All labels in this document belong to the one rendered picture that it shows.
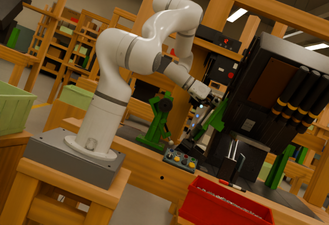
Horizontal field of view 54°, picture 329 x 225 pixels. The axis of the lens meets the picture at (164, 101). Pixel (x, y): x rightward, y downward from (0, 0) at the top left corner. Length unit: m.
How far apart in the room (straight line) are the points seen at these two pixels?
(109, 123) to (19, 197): 0.35
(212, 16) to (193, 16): 0.73
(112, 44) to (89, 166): 0.40
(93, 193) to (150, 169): 0.48
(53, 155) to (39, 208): 0.17
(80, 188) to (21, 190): 0.18
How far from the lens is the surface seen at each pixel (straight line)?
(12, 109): 1.40
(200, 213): 1.21
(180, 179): 1.46
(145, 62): 1.05
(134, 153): 1.45
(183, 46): 1.63
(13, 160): 1.52
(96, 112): 1.09
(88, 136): 1.10
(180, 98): 2.01
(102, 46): 1.11
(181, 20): 1.33
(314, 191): 2.24
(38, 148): 1.07
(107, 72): 1.09
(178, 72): 1.73
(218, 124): 1.67
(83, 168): 1.04
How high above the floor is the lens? 1.21
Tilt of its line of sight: 3 degrees down
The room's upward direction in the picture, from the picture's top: 22 degrees clockwise
